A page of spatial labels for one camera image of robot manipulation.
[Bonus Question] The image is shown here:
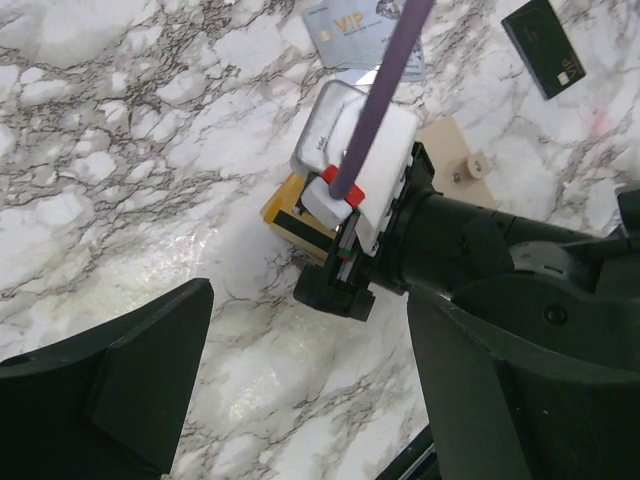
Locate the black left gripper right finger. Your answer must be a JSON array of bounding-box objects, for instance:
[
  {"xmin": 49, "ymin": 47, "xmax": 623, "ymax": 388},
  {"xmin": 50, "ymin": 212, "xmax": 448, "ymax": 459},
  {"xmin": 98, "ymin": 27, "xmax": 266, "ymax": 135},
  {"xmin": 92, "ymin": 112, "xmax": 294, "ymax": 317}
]
[{"xmin": 407, "ymin": 289, "xmax": 639, "ymax": 479}]

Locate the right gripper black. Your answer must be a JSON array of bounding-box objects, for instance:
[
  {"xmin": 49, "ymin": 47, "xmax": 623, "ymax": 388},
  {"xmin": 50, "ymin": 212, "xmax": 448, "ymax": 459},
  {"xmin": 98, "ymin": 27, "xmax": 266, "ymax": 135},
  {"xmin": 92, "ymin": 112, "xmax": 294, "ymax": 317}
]
[{"xmin": 293, "ymin": 142, "xmax": 499, "ymax": 321}]

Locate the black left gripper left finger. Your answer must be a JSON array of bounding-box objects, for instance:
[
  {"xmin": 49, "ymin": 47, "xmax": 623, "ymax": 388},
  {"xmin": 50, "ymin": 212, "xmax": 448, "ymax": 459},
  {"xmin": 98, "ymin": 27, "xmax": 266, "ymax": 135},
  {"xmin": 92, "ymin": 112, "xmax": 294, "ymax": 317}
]
[{"xmin": 1, "ymin": 278, "xmax": 214, "ymax": 479}]

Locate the beige leather card holder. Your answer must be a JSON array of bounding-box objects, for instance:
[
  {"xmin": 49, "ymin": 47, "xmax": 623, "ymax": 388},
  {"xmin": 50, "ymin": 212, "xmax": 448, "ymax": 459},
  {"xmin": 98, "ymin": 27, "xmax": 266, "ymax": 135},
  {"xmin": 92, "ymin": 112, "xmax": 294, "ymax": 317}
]
[{"xmin": 416, "ymin": 117, "xmax": 497, "ymax": 209}]

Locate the gold card with magnetic stripe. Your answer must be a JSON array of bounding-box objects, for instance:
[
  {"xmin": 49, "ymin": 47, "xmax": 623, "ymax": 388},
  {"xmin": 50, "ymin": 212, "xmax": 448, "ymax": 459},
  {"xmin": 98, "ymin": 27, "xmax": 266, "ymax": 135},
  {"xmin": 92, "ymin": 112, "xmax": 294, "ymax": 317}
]
[{"xmin": 260, "ymin": 173, "xmax": 336, "ymax": 264}]

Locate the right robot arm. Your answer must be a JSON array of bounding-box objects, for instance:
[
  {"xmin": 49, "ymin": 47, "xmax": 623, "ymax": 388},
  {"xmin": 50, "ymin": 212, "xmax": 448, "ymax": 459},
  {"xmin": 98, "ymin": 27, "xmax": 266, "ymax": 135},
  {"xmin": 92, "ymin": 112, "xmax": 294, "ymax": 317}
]
[{"xmin": 294, "ymin": 143, "xmax": 639, "ymax": 372}]

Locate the silver vip card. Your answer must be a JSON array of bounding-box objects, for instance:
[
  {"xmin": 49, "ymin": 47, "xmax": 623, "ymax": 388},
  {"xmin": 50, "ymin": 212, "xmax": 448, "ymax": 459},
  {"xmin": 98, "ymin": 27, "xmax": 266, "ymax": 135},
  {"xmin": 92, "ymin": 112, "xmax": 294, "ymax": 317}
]
[
  {"xmin": 302, "ymin": 0, "xmax": 402, "ymax": 68},
  {"xmin": 340, "ymin": 43, "xmax": 426, "ymax": 85}
]

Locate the silver VIP card top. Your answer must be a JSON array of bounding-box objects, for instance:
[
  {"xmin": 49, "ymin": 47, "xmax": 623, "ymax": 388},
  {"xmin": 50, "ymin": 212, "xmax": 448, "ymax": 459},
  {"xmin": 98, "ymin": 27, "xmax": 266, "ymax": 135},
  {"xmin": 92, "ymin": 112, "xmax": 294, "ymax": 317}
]
[{"xmin": 302, "ymin": 0, "xmax": 402, "ymax": 68}]

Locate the black card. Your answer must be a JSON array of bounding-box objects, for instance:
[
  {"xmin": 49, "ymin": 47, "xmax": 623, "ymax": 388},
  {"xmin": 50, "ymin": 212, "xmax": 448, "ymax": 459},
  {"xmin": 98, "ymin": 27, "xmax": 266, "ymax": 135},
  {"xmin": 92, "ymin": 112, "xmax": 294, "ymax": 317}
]
[{"xmin": 501, "ymin": 0, "xmax": 586, "ymax": 100}]

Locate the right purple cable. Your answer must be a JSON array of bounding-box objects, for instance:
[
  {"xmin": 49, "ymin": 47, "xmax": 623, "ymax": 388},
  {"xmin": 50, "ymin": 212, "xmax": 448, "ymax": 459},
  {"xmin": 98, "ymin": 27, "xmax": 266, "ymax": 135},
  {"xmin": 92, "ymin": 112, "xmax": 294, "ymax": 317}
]
[{"xmin": 327, "ymin": 0, "xmax": 436, "ymax": 200}]

